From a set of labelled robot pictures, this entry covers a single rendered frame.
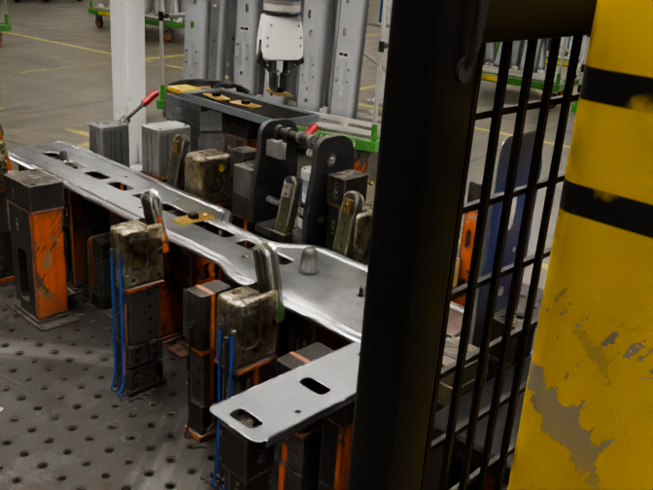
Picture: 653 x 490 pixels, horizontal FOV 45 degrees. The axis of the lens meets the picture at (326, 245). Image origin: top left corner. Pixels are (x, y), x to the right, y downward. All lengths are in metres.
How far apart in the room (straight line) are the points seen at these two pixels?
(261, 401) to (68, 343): 0.85
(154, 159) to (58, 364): 0.54
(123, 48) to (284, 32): 3.62
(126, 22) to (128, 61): 0.24
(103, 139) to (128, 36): 3.26
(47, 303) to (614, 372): 1.56
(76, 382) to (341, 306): 0.62
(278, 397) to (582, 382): 0.61
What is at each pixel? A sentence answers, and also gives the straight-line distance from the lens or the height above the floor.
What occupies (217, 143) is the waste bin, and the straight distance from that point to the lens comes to 4.47.
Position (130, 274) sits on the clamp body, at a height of 0.96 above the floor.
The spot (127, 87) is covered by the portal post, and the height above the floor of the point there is 0.55.
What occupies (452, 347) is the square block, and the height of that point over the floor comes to 1.06.
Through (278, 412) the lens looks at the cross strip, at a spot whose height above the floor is 1.00.
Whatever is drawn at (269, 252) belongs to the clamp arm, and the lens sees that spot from 1.22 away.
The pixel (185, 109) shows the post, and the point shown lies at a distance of 2.17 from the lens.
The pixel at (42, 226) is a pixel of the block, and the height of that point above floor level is 0.93.
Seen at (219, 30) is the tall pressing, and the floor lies 0.80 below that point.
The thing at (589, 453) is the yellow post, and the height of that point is 1.28.
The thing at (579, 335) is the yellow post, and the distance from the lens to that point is 0.50.
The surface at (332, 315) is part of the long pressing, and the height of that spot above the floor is 1.00.
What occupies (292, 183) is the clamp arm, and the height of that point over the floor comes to 1.09.
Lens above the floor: 1.57
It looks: 21 degrees down
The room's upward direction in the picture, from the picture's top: 4 degrees clockwise
